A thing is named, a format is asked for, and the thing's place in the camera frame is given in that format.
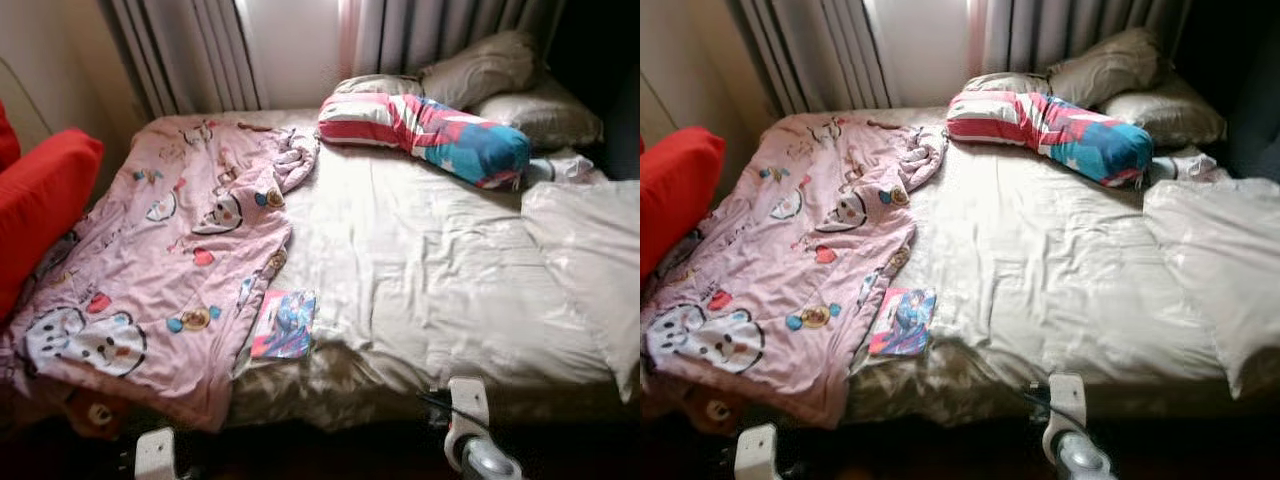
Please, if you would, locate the colourful picture book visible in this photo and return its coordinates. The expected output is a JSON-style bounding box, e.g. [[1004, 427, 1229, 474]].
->
[[868, 287, 938, 358], [250, 289, 318, 360]]

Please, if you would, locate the pink cartoon print blanket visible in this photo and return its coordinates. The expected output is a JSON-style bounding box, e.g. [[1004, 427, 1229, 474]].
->
[[640, 112, 949, 431], [0, 115, 319, 433]]

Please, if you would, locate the beige sheeted bed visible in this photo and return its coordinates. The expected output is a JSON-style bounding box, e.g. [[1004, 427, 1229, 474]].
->
[[760, 103, 1280, 426], [130, 105, 641, 431]]

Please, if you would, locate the large cream pillow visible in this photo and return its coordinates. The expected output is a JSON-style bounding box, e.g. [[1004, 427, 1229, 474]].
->
[[1143, 178, 1280, 401], [520, 180, 641, 404]]

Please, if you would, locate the white crumpled cloth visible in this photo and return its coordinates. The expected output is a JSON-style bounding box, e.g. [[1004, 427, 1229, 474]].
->
[[525, 150, 609, 186], [1150, 148, 1231, 184]]

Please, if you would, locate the colourful striped bolster pillow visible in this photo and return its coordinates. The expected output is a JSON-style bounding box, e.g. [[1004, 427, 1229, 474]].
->
[[945, 90, 1154, 189], [317, 92, 532, 191]]

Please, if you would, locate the beige flat pillow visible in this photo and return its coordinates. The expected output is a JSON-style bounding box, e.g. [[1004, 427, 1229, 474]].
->
[[1097, 73, 1228, 149], [470, 75, 604, 151]]

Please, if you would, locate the large red cushion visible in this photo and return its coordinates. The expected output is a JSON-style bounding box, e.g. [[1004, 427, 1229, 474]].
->
[[0, 128, 105, 321], [640, 126, 727, 281], [0, 100, 21, 171]]

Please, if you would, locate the beige patterned pillow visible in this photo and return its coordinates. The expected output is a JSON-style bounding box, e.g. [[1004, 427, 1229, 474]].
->
[[962, 72, 1051, 97], [333, 73, 426, 99]]

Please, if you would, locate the grey striped curtain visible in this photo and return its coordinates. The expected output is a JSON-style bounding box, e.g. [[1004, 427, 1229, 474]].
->
[[100, 0, 266, 119], [730, 0, 891, 116], [350, 0, 561, 76], [980, 0, 1191, 76]]

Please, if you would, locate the dark grey sofa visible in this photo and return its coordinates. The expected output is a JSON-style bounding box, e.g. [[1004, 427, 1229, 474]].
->
[[1175, 0, 1280, 181], [545, 0, 641, 181]]

